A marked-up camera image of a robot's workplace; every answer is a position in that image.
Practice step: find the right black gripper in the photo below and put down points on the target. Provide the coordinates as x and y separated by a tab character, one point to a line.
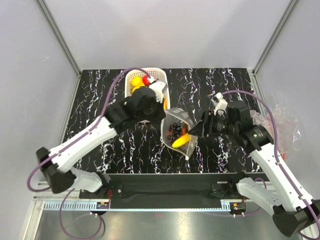
209	118

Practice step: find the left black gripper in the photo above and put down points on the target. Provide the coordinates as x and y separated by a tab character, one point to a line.
161	114

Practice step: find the orange fruit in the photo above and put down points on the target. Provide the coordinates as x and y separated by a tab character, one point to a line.
184	130

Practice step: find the yellow banana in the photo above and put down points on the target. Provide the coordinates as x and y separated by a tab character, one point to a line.
182	140

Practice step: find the dark blue grape bunch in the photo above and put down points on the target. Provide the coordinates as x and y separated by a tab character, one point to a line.
175	131

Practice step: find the clear dotted zip bag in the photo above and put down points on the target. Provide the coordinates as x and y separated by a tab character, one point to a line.
178	115

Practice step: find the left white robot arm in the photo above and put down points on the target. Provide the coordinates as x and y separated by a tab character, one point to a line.
57	164

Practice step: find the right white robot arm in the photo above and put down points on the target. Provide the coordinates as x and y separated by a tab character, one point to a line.
291	207

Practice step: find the pile of spare zip bags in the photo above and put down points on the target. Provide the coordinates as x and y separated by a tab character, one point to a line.
289	137

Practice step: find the red strawberry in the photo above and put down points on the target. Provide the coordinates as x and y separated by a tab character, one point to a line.
146	80

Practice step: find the orange yellow mango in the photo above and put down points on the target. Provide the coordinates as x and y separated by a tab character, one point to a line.
165	103

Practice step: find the upper yellow lemon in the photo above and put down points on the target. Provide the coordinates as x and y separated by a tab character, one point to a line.
137	81

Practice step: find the white plastic basket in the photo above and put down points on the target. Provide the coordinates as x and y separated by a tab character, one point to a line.
155	74

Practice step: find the right connector block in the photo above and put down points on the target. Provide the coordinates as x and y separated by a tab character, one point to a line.
237	206

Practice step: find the connector block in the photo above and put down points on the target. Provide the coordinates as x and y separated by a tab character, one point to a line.
237	206
103	205

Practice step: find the left connector block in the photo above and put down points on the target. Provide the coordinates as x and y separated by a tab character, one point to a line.
103	205

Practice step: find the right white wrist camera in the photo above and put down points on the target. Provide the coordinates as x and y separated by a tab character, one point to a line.
220	102

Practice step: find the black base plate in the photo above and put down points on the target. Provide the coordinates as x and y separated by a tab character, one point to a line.
168	191

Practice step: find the aluminium frame rail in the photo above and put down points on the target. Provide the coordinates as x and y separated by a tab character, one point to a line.
128	193

